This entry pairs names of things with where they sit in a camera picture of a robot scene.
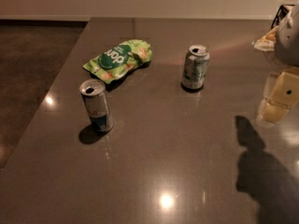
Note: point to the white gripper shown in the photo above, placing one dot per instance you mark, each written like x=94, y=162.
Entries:
x=289, y=42

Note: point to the silver blue redbull can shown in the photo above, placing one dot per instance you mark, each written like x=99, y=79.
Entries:
x=93, y=92

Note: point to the green white 7up can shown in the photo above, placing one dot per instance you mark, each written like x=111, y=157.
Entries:
x=196, y=63

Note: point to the pale snack packet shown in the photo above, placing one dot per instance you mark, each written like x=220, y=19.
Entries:
x=267, y=42

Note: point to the green chip bag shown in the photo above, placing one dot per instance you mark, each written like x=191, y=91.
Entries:
x=117, y=62

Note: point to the black wire basket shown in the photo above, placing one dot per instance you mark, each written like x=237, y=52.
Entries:
x=283, y=10

